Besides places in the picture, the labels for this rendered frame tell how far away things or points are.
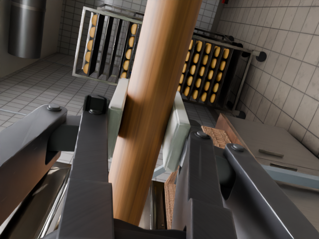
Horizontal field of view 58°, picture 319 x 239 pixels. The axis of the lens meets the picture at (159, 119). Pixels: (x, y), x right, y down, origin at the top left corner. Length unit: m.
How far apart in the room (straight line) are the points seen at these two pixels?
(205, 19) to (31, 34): 2.99
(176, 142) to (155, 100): 0.03
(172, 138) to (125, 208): 0.07
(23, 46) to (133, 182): 3.16
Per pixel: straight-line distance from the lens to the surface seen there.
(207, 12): 5.24
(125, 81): 0.20
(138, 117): 0.17
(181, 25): 0.16
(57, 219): 1.40
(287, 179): 1.33
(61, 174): 1.92
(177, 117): 0.16
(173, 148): 0.16
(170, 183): 1.98
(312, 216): 1.22
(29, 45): 3.32
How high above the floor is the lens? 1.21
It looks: 7 degrees down
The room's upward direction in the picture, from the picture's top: 77 degrees counter-clockwise
